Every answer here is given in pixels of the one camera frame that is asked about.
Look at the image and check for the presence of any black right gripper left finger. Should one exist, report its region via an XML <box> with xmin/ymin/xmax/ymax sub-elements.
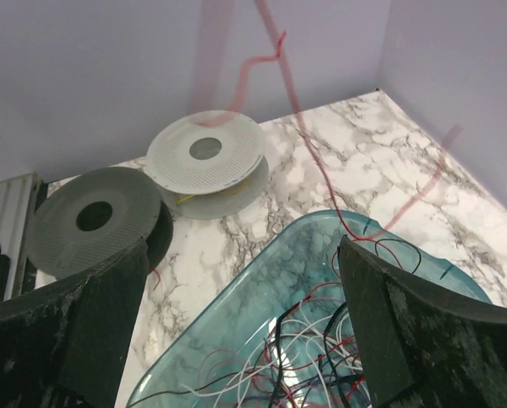
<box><xmin>0</xmin><ymin>240</ymin><xmax>150</xmax><ymax>407</ymax></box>

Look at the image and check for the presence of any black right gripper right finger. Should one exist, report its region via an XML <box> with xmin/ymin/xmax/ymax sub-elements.
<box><xmin>338</xmin><ymin>237</ymin><xmax>507</xmax><ymax>407</ymax></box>

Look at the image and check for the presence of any dark grey perforated spool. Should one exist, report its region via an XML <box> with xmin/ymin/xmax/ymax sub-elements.
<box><xmin>26</xmin><ymin>167</ymin><xmax>174</xmax><ymax>279</ymax></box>

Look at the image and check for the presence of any teal transparent plastic bin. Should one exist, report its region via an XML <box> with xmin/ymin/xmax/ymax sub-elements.
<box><xmin>128</xmin><ymin>210</ymin><xmax>487</xmax><ymax>407</ymax></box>

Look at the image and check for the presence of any white perforated spool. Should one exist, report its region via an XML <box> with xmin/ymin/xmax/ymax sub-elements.
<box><xmin>145</xmin><ymin>110</ymin><xmax>269</xmax><ymax>220</ymax></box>

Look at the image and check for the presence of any tangled wire bundle in bin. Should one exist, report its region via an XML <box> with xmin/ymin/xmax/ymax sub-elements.
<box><xmin>180</xmin><ymin>237</ymin><xmax>423</xmax><ymax>408</ymax></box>

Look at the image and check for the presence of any aluminium rail frame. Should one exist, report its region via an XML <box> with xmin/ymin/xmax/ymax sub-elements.
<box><xmin>0</xmin><ymin>173</ymin><xmax>42</xmax><ymax>247</ymax></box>

